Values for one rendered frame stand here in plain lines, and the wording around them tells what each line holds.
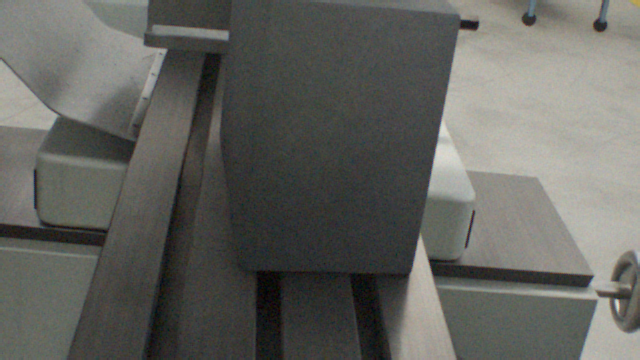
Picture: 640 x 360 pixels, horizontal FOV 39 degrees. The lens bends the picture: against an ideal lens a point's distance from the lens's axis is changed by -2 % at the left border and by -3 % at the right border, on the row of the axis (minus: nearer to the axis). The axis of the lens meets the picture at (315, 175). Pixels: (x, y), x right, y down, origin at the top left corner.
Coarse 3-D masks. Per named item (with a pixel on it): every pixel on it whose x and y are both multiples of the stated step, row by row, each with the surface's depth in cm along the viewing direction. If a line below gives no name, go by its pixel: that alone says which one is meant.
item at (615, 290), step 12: (624, 252) 128; (636, 252) 125; (624, 264) 128; (636, 264) 123; (612, 276) 131; (624, 276) 128; (636, 276) 124; (600, 288) 125; (612, 288) 125; (624, 288) 125; (636, 288) 124; (612, 300) 130; (624, 300) 127; (636, 300) 123; (612, 312) 129; (624, 312) 127; (636, 312) 122; (624, 324) 125; (636, 324) 122
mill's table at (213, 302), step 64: (192, 64) 98; (192, 128) 88; (128, 192) 70; (192, 192) 76; (128, 256) 61; (192, 256) 62; (128, 320) 55; (192, 320) 56; (256, 320) 61; (320, 320) 57; (384, 320) 58
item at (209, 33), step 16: (160, 0) 100; (176, 0) 101; (192, 0) 101; (208, 0) 101; (224, 0) 101; (160, 16) 101; (176, 16) 101; (192, 16) 102; (208, 16) 102; (224, 16) 102; (144, 32) 101; (160, 32) 101; (176, 32) 102; (192, 32) 102; (208, 32) 102; (224, 32) 102; (160, 48) 101; (176, 48) 101; (192, 48) 102; (208, 48) 102; (224, 48) 102
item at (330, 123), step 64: (256, 0) 59; (320, 0) 54; (384, 0) 56; (256, 64) 57; (320, 64) 56; (384, 64) 56; (448, 64) 57; (256, 128) 57; (320, 128) 58; (384, 128) 58; (256, 192) 59; (320, 192) 60; (384, 192) 60; (256, 256) 61; (320, 256) 62; (384, 256) 63
